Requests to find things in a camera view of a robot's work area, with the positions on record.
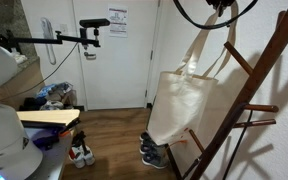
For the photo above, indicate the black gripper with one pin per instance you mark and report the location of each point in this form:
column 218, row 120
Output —
column 220, row 5

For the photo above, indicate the beige tote bag green print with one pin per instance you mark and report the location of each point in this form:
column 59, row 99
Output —
column 182, row 95

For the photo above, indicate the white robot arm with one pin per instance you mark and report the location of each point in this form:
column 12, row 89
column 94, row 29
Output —
column 19, row 156

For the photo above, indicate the paper notice on door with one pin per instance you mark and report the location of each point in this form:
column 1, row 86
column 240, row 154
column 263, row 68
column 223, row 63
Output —
column 118, row 17

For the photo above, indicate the white entrance door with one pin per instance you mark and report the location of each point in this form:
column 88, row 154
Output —
column 116, row 73

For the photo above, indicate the grey blue sneaker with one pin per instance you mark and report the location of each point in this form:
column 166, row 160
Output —
column 144, row 136

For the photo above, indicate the dark wooden coat rack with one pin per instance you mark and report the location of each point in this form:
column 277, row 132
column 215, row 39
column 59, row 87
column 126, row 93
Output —
column 257, row 75

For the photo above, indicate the dark grey sneaker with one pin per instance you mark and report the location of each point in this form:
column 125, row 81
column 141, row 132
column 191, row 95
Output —
column 154, row 160

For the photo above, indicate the pile of shoes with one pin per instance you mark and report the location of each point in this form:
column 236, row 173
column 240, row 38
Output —
column 51, row 97

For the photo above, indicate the light wooden board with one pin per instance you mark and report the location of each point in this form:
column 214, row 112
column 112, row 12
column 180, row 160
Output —
column 49, row 116

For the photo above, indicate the white red sneakers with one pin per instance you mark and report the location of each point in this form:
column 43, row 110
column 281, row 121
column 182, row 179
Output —
column 80, row 154

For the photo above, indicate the black camera on boom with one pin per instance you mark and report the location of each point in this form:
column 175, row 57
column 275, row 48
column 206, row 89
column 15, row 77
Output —
column 88, row 35

